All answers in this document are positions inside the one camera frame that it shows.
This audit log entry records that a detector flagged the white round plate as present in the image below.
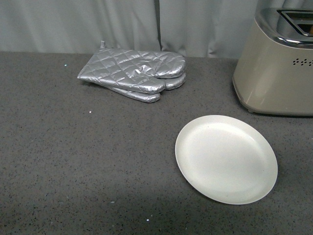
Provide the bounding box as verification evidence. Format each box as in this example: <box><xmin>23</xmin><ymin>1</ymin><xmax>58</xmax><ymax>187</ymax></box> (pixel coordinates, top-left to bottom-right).
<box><xmin>175</xmin><ymin>115</ymin><xmax>278</xmax><ymax>205</ymax></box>

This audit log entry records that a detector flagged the beige chrome two-slot toaster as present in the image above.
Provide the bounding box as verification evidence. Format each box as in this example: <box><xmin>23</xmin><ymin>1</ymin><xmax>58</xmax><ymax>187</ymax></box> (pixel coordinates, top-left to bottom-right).
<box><xmin>233</xmin><ymin>8</ymin><xmax>313</xmax><ymax>116</ymax></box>

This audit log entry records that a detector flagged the silver quilted oven mitt bottom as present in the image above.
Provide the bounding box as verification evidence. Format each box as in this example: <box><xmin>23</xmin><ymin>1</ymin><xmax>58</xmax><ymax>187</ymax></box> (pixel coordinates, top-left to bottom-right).
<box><xmin>108</xmin><ymin>73</ymin><xmax>186</xmax><ymax>103</ymax></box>

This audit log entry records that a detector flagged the silver quilted oven mitt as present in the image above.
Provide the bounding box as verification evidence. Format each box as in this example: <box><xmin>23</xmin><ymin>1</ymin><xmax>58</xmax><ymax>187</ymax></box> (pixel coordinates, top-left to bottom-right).
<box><xmin>108</xmin><ymin>73</ymin><xmax>186</xmax><ymax>103</ymax></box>
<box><xmin>77</xmin><ymin>41</ymin><xmax>186</xmax><ymax>94</ymax></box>

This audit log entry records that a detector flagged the silver quilted oven mitt top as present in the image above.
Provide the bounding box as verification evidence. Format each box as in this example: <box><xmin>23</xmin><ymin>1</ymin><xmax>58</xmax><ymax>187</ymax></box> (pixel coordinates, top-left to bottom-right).
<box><xmin>77</xmin><ymin>41</ymin><xmax>186</xmax><ymax>94</ymax></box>

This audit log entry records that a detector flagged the grey-white curtain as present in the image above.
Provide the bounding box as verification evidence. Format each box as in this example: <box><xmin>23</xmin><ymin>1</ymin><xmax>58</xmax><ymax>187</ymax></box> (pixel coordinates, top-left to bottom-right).
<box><xmin>0</xmin><ymin>0</ymin><xmax>313</xmax><ymax>58</ymax></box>

